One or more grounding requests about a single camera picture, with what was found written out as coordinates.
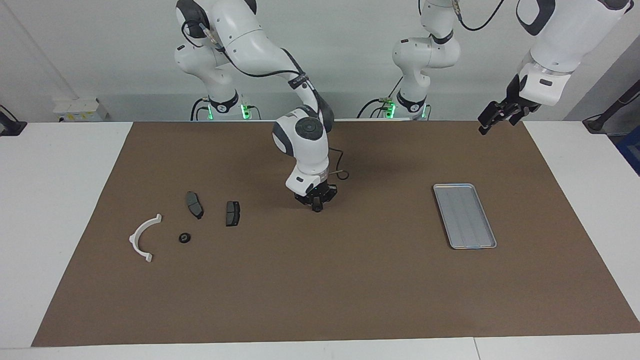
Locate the black clamp stand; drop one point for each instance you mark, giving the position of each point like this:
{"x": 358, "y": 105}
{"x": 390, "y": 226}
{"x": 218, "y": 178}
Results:
{"x": 600, "y": 121}
{"x": 11, "y": 127}

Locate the large black bearing gear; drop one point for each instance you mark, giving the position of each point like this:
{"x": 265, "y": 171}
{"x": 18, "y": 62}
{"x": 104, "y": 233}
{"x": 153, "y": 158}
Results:
{"x": 185, "y": 238}

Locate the blue crate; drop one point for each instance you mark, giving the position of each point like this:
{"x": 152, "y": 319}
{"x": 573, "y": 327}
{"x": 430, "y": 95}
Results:
{"x": 631, "y": 150}

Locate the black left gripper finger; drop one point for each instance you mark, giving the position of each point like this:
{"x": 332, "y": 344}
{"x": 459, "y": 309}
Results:
{"x": 487, "y": 120}
{"x": 513, "y": 117}

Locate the brown table mat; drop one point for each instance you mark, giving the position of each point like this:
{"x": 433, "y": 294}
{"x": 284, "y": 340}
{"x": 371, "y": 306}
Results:
{"x": 350, "y": 280}

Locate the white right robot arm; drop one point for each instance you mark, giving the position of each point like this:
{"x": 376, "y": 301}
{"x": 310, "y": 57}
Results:
{"x": 305, "y": 145}

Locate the elongated grey brake pad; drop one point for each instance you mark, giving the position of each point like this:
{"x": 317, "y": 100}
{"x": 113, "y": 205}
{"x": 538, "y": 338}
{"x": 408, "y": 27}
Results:
{"x": 194, "y": 205}

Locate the white power socket box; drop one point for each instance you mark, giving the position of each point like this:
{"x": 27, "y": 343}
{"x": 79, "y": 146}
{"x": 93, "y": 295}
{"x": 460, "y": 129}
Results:
{"x": 80, "y": 110}

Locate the white semicircular plastic bracket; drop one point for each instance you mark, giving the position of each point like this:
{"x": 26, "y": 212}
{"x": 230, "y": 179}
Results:
{"x": 136, "y": 239}

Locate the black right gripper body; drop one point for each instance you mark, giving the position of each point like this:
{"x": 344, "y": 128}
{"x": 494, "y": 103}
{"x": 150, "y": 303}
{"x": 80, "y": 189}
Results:
{"x": 316, "y": 192}

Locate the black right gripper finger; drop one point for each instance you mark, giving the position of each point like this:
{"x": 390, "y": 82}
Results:
{"x": 312, "y": 202}
{"x": 323, "y": 201}

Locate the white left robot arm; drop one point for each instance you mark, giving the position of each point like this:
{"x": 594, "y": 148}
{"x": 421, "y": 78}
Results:
{"x": 565, "y": 40}

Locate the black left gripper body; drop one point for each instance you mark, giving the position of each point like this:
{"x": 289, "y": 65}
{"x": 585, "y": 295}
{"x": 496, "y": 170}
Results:
{"x": 515, "y": 97}

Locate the silver metal tray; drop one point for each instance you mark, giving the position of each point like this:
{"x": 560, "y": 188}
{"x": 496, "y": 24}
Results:
{"x": 465, "y": 217}

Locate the rectangular grey brake pad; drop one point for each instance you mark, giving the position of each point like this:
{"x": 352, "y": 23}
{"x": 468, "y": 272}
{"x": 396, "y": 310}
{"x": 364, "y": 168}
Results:
{"x": 232, "y": 213}

